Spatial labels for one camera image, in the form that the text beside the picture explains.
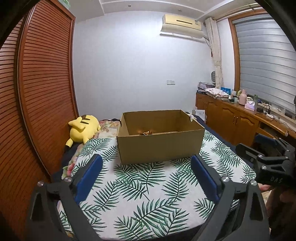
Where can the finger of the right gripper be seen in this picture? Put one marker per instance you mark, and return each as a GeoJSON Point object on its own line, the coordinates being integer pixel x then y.
{"type": "Point", "coordinates": [271, 147]}
{"type": "Point", "coordinates": [250, 154]}

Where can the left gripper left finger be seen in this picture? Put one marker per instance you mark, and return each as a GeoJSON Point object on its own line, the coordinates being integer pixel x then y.
{"type": "Point", "coordinates": [43, 221]}

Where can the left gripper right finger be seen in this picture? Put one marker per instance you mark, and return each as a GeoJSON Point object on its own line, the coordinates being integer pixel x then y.
{"type": "Point", "coordinates": [239, 211]}

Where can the person right hand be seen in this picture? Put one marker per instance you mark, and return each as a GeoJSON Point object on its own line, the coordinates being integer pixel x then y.
{"type": "Point", "coordinates": [272, 196]}

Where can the wooden sideboard cabinet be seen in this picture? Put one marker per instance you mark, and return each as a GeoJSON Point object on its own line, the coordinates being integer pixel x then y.
{"type": "Point", "coordinates": [237, 125]}

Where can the pink tissue box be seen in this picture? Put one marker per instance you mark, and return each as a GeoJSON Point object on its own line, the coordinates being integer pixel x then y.
{"type": "Point", "coordinates": [250, 105]}

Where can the pink bottle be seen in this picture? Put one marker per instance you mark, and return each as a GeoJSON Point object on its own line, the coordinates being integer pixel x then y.
{"type": "Point", "coordinates": [242, 97]}

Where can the folded floral cloth stack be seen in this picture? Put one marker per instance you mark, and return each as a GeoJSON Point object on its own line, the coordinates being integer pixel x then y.
{"type": "Point", "coordinates": [211, 90]}

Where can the palm leaf bed sheet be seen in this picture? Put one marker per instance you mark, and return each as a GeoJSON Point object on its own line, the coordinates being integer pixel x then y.
{"type": "Point", "coordinates": [137, 202]}

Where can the white small fan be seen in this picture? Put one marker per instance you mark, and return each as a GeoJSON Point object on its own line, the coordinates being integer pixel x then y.
{"type": "Point", "coordinates": [213, 77]}

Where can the yellow pikachu plush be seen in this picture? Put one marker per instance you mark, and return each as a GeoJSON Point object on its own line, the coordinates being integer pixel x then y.
{"type": "Point", "coordinates": [82, 130]}

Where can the grey window blind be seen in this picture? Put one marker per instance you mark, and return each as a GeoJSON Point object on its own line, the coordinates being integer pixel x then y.
{"type": "Point", "coordinates": [267, 61]}

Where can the brown cardboard box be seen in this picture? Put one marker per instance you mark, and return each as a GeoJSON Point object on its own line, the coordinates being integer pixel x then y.
{"type": "Point", "coordinates": [175, 135]}

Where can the golden brown snack packet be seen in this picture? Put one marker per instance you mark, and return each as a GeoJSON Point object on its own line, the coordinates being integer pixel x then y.
{"type": "Point", "coordinates": [146, 133]}

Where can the wooden louvered wardrobe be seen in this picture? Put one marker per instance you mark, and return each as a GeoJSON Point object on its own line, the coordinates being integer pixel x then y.
{"type": "Point", "coordinates": [37, 102]}

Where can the beige curtain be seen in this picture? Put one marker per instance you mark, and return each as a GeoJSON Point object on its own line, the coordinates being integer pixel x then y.
{"type": "Point", "coordinates": [214, 38]}

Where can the white air conditioner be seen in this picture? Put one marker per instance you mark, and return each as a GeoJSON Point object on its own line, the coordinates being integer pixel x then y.
{"type": "Point", "coordinates": [180, 25]}

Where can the white wall switch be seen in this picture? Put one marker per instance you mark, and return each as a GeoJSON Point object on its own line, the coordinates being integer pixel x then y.
{"type": "Point", "coordinates": [170, 82]}

